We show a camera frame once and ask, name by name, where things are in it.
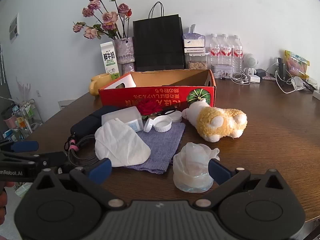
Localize wall panel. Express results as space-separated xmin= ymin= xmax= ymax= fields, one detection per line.
xmin=9 ymin=12 xmax=20 ymax=43

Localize dark blue pouch with strap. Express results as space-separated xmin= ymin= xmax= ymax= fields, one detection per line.
xmin=64 ymin=106 xmax=120 ymax=167

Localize purple mottled vase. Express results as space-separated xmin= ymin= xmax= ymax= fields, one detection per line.
xmin=114 ymin=37 xmax=137 ymax=74

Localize white earphones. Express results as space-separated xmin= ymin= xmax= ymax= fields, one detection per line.
xmin=230 ymin=71 xmax=250 ymax=84

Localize white round lid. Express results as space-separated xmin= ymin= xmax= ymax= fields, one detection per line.
xmin=170 ymin=110 xmax=182 ymax=123

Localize white and green milk carton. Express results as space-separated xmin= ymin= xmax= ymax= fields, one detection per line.
xmin=100 ymin=42 xmax=121 ymax=80

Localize white plug with cable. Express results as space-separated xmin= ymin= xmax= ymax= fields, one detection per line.
xmin=275 ymin=70 xmax=304 ymax=94

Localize white wall vent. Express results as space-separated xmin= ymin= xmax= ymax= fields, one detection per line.
xmin=58 ymin=99 xmax=75 ymax=110

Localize red artificial rose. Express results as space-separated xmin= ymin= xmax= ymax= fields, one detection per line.
xmin=137 ymin=99 xmax=163 ymax=120

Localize water bottle with red label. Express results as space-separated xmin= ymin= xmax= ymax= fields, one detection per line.
xmin=209 ymin=33 xmax=222 ymax=65
xmin=232 ymin=35 xmax=244 ymax=72
xmin=221 ymin=33 xmax=233 ymax=65

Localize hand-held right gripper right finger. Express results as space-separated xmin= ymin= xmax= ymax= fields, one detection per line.
xmin=192 ymin=159 xmax=292 ymax=209

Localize clear plastic bag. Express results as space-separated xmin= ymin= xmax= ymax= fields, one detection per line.
xmin=173 ymin=142 xmax=220 ymax=193

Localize wire storage rack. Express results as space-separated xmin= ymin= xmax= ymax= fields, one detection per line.
xmin=0 ymin=99 xmax=43 ymax=143

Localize yellow snack packet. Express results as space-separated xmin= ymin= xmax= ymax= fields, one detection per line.
xmin=284 ymin=50 xmax=310 ymax=80

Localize white ridged jar lid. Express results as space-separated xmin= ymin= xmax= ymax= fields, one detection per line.
xmin=151 ymin=115 xmax=172 ymax=132

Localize flat white box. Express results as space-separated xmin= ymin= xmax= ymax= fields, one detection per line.
xmin=184 ymin=47 xmax=206 ymax=54

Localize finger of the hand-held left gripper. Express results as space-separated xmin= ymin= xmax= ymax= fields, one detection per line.
xmin=0 ymin=151 xmax=67 ymax=170
xmin=0 ymin=140 xmax=39 ymax=153

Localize black plastic object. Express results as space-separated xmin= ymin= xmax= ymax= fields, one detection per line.
xmin=157 ymin=106 xmax=178 ymax=116

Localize white plastic container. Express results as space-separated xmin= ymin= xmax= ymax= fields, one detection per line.
xmin=101 ymin=106 xmax=144 ymax=132

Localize purple tissue pack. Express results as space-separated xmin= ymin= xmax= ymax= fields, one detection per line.
xmin=182 ymin=24 xmax=206 ymax=48

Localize black paper bag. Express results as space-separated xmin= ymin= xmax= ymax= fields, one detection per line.
xmin=133 ymin=2 xmax=185 ymax=72

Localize white tissue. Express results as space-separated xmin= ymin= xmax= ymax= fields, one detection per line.
xmin=94 ymin=118 xmax=152 ymax=167

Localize person's left hand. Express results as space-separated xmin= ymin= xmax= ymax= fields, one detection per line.
xmin=0 ymin=181 xmax=14 ymax=227

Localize white round-headed gadget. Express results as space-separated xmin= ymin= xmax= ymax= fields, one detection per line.
xmin=242 ymin=53 xmax=260 ymax=75

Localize yellow mug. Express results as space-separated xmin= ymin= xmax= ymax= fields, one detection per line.
xmin=89 ymin=73 xmax=112 ymax=96

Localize small black bottle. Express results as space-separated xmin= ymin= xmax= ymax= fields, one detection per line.
xmin=276 ymin=57 xmax=287 ymax=79

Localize bunch of dried roses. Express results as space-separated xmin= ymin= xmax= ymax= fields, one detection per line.
xmin=73 ymin=0 xmax=132 ymax=40

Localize red cardboard box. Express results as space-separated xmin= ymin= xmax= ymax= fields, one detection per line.
xmin=98 ymin=69 xmax=216 ymax=109

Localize blue-grey cloth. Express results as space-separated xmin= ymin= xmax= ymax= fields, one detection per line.
xmin=124 ymin=122 xmax=186 ymax=174

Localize floral tin box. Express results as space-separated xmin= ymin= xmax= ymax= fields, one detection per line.
xmin=211 ymin=64 xmax=235 ymax=78

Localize white and yellow plush toy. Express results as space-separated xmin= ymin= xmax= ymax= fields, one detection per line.
xmin=182 ymin=98 xmax=248 ymax=143

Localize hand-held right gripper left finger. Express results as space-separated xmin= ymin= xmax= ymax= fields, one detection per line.
xmin=30 ymin=158 xmax=127 ymax=209

